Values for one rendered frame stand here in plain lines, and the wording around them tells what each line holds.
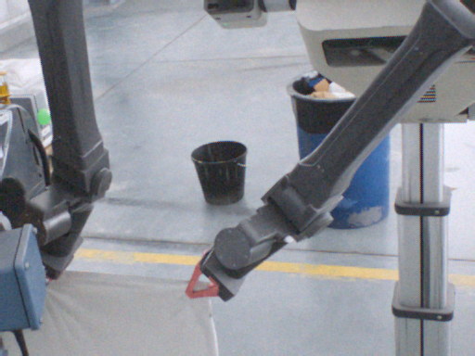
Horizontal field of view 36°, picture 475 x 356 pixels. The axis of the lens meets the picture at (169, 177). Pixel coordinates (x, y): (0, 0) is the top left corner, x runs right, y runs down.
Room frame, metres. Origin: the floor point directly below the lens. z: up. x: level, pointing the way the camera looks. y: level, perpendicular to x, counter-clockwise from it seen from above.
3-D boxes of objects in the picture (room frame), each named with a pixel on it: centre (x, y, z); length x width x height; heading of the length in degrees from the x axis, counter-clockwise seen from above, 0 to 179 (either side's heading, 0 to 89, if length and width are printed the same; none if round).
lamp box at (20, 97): (1.27, 0.24, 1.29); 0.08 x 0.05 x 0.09; 66
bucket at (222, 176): (3.46, -0.27, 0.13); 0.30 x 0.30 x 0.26
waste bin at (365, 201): (3.10, -0.82, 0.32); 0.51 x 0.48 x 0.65; 156
